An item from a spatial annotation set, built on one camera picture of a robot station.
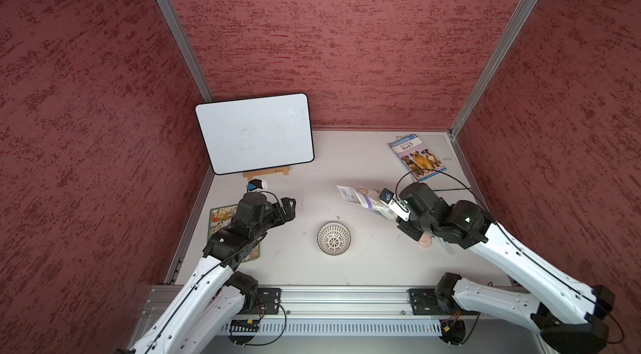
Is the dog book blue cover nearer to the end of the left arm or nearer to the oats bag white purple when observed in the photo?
the oats bag white purple

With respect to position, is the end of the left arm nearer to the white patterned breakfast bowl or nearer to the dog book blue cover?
the white patterned breakfast bowl

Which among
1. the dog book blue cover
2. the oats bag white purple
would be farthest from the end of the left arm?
the dog book blue cover

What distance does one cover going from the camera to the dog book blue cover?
1051mm
